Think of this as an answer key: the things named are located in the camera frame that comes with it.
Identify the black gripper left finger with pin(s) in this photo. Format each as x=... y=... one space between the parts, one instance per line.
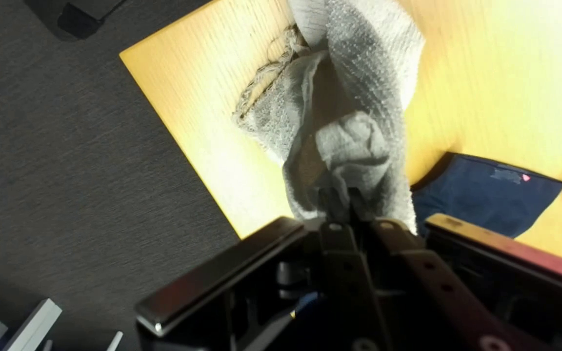
x=354 y=309

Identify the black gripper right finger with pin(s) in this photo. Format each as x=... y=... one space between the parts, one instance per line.
x=428 y=307

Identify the navy blue shirt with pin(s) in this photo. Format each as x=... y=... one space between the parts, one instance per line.
x=488 y=194

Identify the grey white cloth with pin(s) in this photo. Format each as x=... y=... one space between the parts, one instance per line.
x=330 y=110

